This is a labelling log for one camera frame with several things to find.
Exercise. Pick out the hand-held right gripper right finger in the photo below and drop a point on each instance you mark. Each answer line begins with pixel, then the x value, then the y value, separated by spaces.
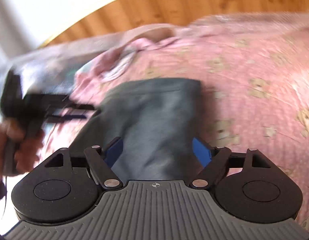
pixel 200 152

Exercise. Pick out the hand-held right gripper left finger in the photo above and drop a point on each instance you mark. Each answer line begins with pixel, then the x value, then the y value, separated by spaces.
pixel 114 152

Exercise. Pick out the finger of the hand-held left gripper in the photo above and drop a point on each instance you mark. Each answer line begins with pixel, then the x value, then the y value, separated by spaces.
pixel 69 118
pixel 77 106

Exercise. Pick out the grey pants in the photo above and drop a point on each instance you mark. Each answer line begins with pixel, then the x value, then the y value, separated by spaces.
pixel 157 120

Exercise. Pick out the person's left hand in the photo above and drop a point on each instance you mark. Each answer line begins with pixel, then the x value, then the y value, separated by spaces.
pixel 29 152

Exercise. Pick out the pink bear print quilt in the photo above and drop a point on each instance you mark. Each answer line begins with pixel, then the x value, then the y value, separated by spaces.
pixel 244 80

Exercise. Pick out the wooden headboard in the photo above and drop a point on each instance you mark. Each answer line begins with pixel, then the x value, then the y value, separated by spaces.
pixel 169 5

